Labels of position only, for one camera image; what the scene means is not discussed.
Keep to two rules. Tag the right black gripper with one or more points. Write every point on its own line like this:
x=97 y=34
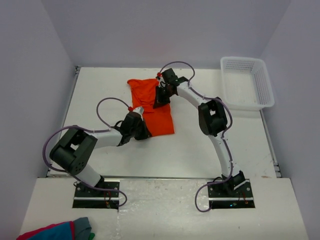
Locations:
x=162 y=94

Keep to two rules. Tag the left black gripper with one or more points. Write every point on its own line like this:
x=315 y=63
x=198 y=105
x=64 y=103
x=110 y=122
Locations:
x=141 y=127

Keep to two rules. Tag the orange t shirt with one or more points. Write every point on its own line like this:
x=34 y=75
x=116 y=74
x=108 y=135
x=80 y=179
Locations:
x=159 y=121

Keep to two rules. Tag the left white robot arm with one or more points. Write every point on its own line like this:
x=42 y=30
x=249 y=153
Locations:
x=74 y=149

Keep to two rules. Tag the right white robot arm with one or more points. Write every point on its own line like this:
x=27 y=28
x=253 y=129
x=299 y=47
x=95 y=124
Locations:
x=214 y=120

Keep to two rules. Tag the white plastic basket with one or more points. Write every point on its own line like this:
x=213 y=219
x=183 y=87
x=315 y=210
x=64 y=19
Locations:
x=246 y=83

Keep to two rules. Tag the grey folded t shirt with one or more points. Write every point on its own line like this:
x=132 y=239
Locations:
x=82 y=228

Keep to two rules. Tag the green folded t shirt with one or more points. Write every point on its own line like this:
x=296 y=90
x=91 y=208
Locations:
x=91 y=236

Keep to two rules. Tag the teal folded t shirt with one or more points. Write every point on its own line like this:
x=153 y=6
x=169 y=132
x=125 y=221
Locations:
x=57 y=231

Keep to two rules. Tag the pink folded t shirt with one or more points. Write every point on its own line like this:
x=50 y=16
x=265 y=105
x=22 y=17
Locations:
x=37 y=231

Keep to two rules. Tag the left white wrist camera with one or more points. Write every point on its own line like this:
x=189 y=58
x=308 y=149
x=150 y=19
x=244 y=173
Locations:
x=139 y=110

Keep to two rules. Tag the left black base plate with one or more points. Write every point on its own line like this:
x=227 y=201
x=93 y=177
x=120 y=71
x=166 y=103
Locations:
x=88 y=198

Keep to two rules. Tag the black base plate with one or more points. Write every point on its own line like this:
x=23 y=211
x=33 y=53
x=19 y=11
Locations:
x=88 y=198
x=239 y=198

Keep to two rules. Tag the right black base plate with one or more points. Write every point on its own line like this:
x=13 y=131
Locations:
x=239 y=198

